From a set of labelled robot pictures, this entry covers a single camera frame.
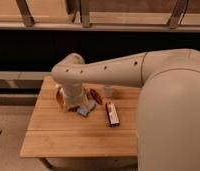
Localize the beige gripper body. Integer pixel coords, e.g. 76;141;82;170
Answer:
63;88;89;111

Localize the dark red pepper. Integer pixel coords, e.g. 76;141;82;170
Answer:
90;89;103;105

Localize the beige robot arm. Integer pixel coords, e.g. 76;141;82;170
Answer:
52;49;200;171

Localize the white ceramic cup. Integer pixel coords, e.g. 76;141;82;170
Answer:
103;85;114;98

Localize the brown wooden bowl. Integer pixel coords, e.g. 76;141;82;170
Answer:
56;87;64;108

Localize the blue sponge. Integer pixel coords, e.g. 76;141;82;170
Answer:
77;100;96;117

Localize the black red candy bar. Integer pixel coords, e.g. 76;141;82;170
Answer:
105;102;120;127

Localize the wooden table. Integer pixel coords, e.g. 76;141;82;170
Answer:
20;76;140;158

